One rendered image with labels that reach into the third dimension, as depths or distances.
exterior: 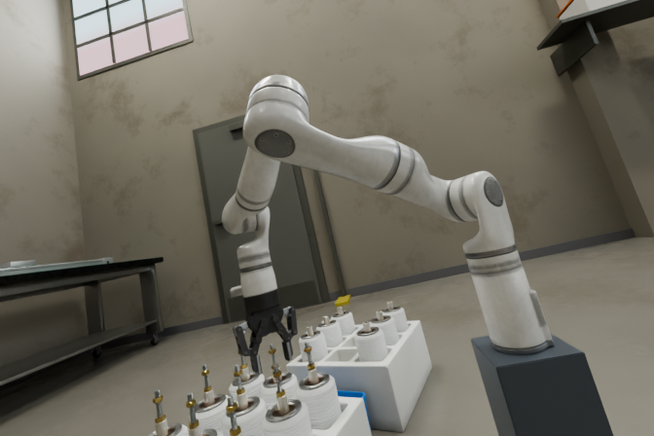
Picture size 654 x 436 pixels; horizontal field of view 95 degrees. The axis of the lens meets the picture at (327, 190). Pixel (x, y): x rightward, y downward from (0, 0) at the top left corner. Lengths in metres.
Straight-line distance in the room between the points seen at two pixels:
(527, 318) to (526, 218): 2.75
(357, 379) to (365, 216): 2.17
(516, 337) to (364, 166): 0.41
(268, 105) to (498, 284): 0.50
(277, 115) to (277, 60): 3.40
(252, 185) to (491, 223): 0.44
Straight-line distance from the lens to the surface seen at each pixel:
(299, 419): 0.74
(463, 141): 3.33
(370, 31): 3.78
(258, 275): 0.67
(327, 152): 0.44
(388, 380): 1.05
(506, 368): 0.65
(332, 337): 1.29
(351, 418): 0.85
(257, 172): 0.55
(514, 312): 0.66
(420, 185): 0.54
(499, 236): 0.64
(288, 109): 0.41
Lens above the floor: 0.56
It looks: 10 degrees up
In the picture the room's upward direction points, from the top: 13 degrees counter-clockwise
